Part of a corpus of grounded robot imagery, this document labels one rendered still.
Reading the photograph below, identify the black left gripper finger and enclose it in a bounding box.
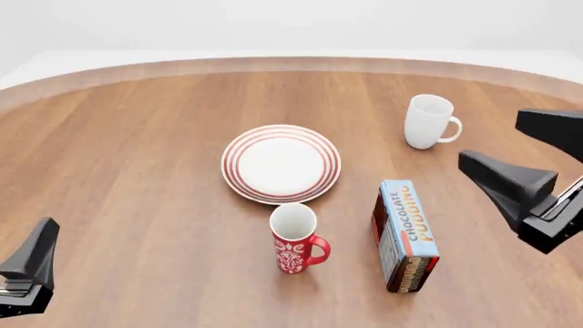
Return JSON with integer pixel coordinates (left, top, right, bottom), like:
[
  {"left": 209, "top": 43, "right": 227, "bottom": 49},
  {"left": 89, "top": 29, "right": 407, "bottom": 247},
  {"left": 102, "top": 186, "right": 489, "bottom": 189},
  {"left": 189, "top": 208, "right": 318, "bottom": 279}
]
[{"left": 0, "top": 216, "right": 61, "bottom": 292}]

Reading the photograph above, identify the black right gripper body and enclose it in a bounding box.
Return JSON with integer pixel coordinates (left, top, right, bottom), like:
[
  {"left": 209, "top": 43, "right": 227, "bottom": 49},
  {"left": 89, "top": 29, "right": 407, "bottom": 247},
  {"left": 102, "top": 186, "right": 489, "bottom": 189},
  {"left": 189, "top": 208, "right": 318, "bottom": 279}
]
[{"left": 517, "top": 175, "right": 583, "bottom": 254}]

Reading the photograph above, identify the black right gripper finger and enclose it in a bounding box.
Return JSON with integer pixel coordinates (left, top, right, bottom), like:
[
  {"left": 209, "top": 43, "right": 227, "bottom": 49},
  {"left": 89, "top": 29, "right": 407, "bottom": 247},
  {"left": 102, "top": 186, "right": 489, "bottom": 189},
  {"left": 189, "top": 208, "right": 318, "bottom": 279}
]
[
  {"left": 515, "top": 108, "right": 583, "bottom": 164},
  {"left": 457, "top": 149, "right": 559, "bottom": 234}
]

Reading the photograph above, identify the white plate with red rings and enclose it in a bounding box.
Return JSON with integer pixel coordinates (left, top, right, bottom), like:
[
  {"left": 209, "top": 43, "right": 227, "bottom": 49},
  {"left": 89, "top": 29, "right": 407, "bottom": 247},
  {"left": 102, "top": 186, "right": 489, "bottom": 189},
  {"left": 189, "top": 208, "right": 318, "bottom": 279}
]
[{"left": 220, "top": 123, "right": 342, "bottom": 205}]

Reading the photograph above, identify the chocolate pudding box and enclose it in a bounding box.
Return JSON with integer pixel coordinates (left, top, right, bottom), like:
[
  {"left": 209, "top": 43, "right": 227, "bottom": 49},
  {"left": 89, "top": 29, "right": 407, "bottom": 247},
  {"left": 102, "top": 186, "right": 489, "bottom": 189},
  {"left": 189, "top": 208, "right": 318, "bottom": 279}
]
[{"left": 371, "top": 179, "right": 441, "bottom": 294}]

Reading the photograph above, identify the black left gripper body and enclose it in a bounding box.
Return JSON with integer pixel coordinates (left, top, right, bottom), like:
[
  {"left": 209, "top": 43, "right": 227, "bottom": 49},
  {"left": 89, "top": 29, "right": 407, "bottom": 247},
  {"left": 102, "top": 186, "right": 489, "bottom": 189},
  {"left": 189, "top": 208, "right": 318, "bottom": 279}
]
[{"left": 0, "top": 271, "right": 56, "bottom": 320}]

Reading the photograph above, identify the red patterned mug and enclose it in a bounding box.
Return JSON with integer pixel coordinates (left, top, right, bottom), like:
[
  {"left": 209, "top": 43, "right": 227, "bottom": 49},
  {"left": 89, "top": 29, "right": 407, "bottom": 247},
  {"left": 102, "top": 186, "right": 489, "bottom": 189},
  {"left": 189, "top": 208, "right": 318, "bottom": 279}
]
[{"left": 269, "top": 202, "right": 332, "bottom": 274}]

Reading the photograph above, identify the white mug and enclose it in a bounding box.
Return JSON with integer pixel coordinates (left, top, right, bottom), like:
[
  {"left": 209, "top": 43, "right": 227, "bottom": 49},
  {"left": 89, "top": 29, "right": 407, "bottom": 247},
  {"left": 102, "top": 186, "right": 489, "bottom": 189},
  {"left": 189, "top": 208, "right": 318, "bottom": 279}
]
[{"left": 404, "top": 93, "right": 463, "bottom": 150}]

